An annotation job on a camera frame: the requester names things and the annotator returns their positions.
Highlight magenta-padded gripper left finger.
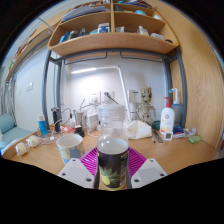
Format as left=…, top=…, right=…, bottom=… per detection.
left=57, top=148, right=99, bottom=190

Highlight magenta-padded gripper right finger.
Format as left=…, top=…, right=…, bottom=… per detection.
left=126, top=147, right=168, bottom=190

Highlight clear bottle with dark label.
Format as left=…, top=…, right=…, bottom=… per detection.
left=96, top=103, right=130, bottom=192

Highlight white mug with blue print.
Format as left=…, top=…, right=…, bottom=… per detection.
left=55, top=133, right=86, bottom=165

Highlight grey metal ruler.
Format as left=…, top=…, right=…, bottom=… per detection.
left=151, top=129, right=164, bottom=144

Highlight black charger block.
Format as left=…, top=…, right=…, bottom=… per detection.
left=73, top=125, right=86, bottom=138

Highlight small white display clock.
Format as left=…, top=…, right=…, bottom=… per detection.
left=163, top=130, right=174, bottom=141

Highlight white tissue pack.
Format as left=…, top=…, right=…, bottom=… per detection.
left=123, top=119, right=153, bottom=140

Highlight red flat pack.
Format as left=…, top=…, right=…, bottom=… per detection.
left=59, top=124, right=76, bottom=134

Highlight dark green round container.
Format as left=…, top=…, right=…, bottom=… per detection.
left=151, top=119, right=162, bottom=131

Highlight small dark blue jar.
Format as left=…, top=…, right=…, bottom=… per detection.
left=173, top=124, right=185, bottom=135

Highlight white power adapter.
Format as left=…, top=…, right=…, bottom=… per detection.
left=85, top=112, right=100, bottom=129

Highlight small white round roll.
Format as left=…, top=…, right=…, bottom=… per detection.
left=25, top=134, right=40, bottom=148
left=14, top=142, right=29, bottom=157

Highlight metal cup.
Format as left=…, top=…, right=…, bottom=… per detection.
left=74, top=109, right=87, bottom=127

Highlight blue and white tube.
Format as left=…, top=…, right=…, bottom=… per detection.
left=37, top=114, right=49, bottom=138

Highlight white pump bottle red top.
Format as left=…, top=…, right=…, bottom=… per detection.
left=159, top=96, right=176, bottom=136

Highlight small green block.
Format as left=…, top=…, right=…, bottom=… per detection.
left=187, top=134, right=203, bottom=144

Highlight black electric shaver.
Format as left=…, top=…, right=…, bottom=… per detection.
left=50, top=107, right=63, bottom=133

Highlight tree creature figurine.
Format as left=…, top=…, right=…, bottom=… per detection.
left=135, top=86, right=157, bottom=125

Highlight clear blue spray bottle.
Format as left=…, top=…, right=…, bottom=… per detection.
left=168, top=87, right=184, bottom=127

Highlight pale teal bed sheet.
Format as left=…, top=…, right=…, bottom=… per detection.
left=0, top=126, right=34, bottom=156

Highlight teal bed cushion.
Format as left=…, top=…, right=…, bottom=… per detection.
left=0, top=113, right=16, bottom=134

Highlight white desk lamp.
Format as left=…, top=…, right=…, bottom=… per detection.
left=70, top=65, right=132, bottom=121

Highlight wooden shelf unit with items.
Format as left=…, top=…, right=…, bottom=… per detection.
left=47, top=0, right=180, bottom=57

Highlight white wall outlet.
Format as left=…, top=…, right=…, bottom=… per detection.
left=101, top=89, right=115, bottom=104
left=89, top=91, right=100, bottom=104

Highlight white wall box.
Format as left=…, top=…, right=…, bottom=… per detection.
left=128, top=89, right=141, bottom=104

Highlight black plug with cable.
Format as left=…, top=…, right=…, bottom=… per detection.
left=103, top=91, right=119, bottom=106

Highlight grey metal desk frame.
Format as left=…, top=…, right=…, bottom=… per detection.
left=41, top=48, right=188, bottom=129

